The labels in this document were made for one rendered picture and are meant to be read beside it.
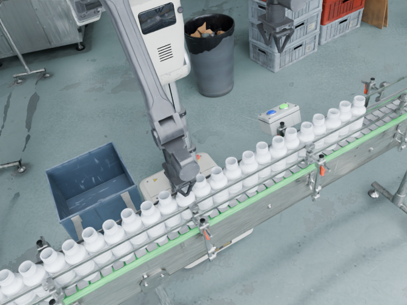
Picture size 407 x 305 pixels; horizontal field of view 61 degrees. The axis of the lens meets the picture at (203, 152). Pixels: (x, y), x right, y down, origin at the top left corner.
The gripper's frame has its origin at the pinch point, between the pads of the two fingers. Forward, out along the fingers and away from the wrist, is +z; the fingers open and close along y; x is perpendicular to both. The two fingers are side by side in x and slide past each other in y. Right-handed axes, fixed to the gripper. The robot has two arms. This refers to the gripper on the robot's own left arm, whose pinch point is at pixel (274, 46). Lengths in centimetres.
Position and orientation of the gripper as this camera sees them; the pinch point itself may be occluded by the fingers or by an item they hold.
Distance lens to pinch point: 117.0
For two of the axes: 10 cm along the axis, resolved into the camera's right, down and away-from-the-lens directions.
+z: 1.2, 7.0, 7.1
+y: -4.7, -5.9, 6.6
